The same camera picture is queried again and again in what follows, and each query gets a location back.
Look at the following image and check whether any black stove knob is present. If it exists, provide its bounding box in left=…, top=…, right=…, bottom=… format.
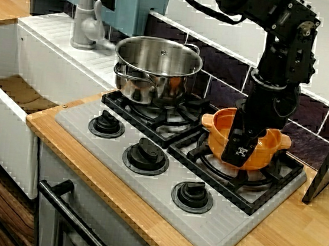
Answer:
left=87, top=108, right=128, bottom=141
left=169, top=178, right=217, bottom=216
left=120, top=135, right=172, bottom=178

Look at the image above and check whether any grey stove top panel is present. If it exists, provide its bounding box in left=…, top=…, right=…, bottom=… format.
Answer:
left=40, top=84, right=315, bottom=246

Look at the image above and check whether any black burner grate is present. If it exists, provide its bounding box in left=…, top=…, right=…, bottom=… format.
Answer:
left=96, top=84, right=213, bottom=154
left=161, top=123, right=308, bottom=221

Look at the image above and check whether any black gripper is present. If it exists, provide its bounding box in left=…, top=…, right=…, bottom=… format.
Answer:
left=220, top=78, right=302, bottom=173

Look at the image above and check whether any white oven door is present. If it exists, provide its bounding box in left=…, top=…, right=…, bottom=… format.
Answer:
left=27, top=141, right=179, bottom=246

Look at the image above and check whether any dark tiled backsplash panel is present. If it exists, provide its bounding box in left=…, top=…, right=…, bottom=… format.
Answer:
left=0, top=0, right=329, bottom=175

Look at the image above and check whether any black oven door handle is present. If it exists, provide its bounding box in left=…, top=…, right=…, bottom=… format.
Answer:
left=30, top=176, right=128, bottom=246

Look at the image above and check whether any white toy sink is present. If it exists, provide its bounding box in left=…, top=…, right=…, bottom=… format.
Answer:
left=0, top=5, right=126, bottom=209

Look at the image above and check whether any teal toy box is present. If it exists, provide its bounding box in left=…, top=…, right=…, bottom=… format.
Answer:
left=53, top=0, right=173, bottom=41

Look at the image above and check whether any stainless steel pot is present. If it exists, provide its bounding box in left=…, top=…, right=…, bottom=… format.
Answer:
left=109, top=33, right=206, bottom=113

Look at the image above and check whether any orange plastic toy pot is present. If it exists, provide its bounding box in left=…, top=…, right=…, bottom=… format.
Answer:
left=196, top=103, right=296, bottom=176

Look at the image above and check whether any grey toy faucet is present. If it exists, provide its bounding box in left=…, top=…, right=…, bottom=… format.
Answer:
left=70, top=0, right=121, bottom=54

